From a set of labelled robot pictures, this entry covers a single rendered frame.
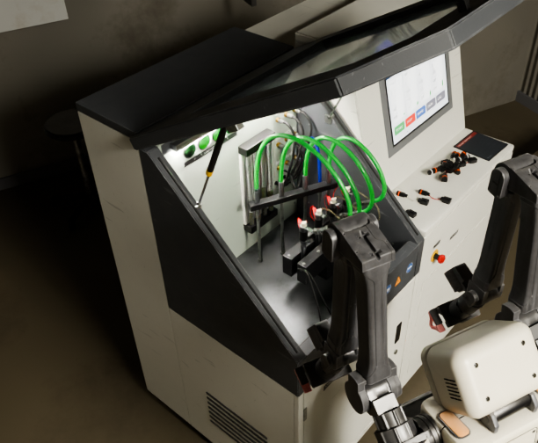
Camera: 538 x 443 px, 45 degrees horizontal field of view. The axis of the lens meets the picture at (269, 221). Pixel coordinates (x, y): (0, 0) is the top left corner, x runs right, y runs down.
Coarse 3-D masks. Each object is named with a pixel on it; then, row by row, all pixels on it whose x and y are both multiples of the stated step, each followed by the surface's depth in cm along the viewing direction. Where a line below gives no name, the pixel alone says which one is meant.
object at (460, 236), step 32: (384, 0) 234; (416, 0) 233; (320, 32) 214; (352, 96) 212; (352, 128) 220; (384, 128) 228; (448, 128) 262; (384, 160) 232; (416, 160) 248; (480, 192) 251; (448, 224) 237; (480, 224) 269; (448, 256) 252; (448, 288) 272; (416, 320) 254; (416, 352) 273
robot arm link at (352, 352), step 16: (336, 240) 125; (336, 256) 128; (336, 272) 135; (352, 272) 132; (336, 288) 138; (352, 288) 135; (336, 304) 141; (352, 304) 138; (336, 320) 143; (352, 320) 141; (336, 336) 146; (352, 336) 145; (336, 352) 148; (352, 352) 150; (336, 368) 150
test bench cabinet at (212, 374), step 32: (416, 288) 238; (192, 352) 230; (224, 352) 212; (192, 384) 245; (224, 384) 225; (256, 384) 208; (192, 416) 263; (224, 416) 239; (256, 416) 221; (288, 416) 204
